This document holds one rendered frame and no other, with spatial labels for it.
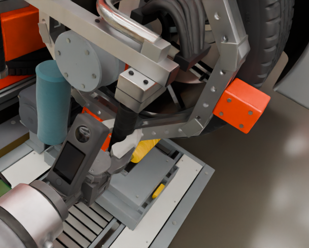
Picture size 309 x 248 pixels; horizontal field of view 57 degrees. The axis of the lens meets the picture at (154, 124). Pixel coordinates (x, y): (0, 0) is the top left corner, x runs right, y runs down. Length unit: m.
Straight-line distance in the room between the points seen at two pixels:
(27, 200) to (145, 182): 0.84
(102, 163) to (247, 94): 0.35
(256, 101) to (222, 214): 0.99
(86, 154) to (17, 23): 0.79
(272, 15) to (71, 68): 0.42
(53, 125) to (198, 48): 0.51
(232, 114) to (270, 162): 1.35
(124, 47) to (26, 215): 0.27
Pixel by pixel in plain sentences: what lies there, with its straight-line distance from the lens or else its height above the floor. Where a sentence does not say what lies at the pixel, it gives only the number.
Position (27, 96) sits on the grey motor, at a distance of 1.20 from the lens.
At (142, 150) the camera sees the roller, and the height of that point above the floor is 0.53.
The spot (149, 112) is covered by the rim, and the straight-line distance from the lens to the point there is 0.86.
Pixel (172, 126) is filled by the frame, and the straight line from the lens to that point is 0.72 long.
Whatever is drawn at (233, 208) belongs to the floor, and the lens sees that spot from 1.60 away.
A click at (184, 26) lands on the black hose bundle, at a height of 1.02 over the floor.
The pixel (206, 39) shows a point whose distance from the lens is 1.14.
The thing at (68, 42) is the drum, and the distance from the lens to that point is 0.60.
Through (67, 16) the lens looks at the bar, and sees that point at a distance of 0.51.
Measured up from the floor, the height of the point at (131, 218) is 0.17.
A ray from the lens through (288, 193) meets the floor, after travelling 1.88.
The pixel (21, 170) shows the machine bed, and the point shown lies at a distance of 1.37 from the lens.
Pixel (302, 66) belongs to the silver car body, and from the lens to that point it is 0.97.
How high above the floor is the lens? 1.20
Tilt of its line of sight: 43 degrees down
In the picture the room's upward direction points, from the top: 21 degrees clockwise
